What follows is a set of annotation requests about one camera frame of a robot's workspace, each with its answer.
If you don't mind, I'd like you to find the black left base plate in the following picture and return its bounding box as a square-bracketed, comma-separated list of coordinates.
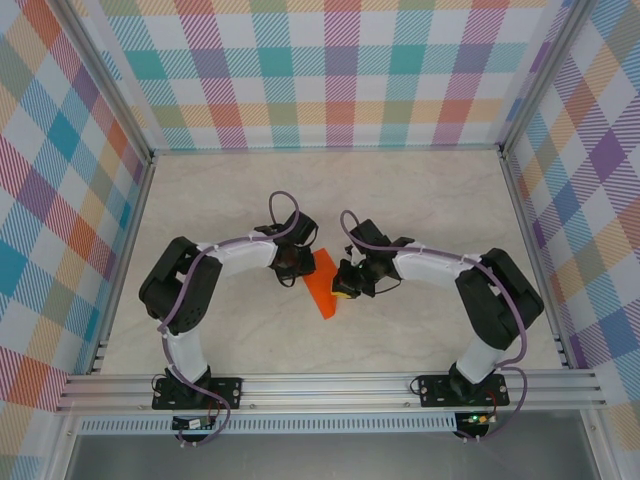
[152, 377, 245, 412]

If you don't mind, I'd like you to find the slotted grey cable duct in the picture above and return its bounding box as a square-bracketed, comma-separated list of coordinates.
[79, 417, 459, 436]

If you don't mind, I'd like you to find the orange paper sheet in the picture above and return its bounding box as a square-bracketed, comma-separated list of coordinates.
[301, 248, 339, 320]

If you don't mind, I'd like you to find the aluminium frame post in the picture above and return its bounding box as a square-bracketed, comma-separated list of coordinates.
[58, 0, 154, 161]
[497, 0, 592, 156]

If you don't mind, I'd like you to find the long aluminium base rail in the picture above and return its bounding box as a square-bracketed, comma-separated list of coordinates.
[55, 368, 609, 415]

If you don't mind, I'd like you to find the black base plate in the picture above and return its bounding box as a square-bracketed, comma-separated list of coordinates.
[152, 377, 245, 412]
[417, 373, 509, 408]

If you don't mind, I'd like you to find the right green circuit board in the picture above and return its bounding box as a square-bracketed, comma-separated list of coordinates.
[457, 410, 494, 427]

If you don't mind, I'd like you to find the left green circuit board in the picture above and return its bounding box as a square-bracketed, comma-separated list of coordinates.
[171, 414, 217, 432]

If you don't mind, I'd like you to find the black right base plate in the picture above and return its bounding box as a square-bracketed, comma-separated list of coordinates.
[417, 373, 509, 408]

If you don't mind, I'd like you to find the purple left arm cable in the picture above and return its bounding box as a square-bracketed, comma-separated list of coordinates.
[157, 191, 304, 449]

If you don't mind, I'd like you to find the thin aluminium wall rail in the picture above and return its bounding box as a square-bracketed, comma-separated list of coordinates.
[149, 143, 506, 157]

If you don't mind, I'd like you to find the green circuit board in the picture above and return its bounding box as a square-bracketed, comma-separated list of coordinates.
[457, 410, 494, 427]
[171, 414, 217, 432]

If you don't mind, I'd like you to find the aluminium side rail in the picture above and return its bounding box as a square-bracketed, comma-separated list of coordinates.
[87, 152, 157, 376]
[499, 149, 571, 370]

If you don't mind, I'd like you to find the right red and black wire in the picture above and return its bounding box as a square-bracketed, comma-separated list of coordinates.
[482, 389, 503, 424]

